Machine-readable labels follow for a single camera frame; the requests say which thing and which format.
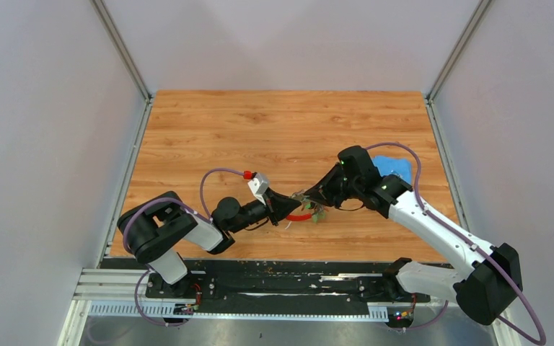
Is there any blue patterned cloth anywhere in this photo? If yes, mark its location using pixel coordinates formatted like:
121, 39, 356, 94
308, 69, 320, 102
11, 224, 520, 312
371, 156, 413, 184

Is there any green key tag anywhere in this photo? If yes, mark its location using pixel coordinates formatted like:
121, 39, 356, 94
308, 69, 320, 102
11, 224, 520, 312
307, 202, 326, 223

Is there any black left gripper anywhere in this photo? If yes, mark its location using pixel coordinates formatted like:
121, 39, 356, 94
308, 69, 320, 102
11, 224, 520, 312
229, 187, 301, 234

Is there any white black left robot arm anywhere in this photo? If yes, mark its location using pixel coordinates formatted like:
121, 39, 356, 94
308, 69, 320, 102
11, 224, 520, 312
117, 189, 302, 298

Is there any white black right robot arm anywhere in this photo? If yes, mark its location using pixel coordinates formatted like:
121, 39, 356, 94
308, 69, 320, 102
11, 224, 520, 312
304, 146, 523, 325

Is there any metal key organizer ring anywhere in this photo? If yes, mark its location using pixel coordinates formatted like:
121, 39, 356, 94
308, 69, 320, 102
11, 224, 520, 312
283, 188, 328, 226

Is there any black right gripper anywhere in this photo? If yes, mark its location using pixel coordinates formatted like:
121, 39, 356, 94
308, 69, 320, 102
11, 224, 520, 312
305, 162, 362, 209

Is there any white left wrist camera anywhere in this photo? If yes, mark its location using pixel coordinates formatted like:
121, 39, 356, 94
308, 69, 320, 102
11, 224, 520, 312
247, 172, 270, 205

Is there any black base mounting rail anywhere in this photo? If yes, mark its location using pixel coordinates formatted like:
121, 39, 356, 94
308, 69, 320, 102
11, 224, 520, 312
74, 257, 431, 321

